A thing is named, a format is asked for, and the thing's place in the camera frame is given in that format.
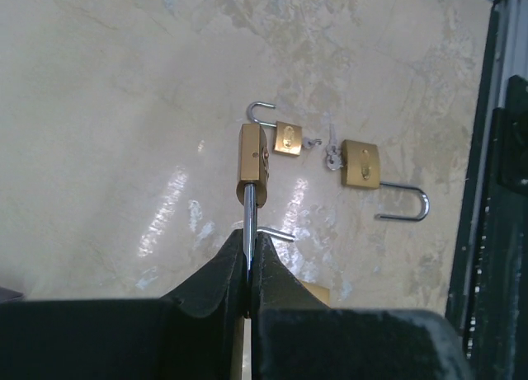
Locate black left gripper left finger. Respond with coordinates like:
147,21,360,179
1,230,247,379

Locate small long-shackle brass padlock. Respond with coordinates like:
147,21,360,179
236,124,295,284

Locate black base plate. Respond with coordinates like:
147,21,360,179
445,0,527,377

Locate small silver keys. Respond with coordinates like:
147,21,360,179
302,137,322,149

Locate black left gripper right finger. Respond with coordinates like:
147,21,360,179
250,233,474,379

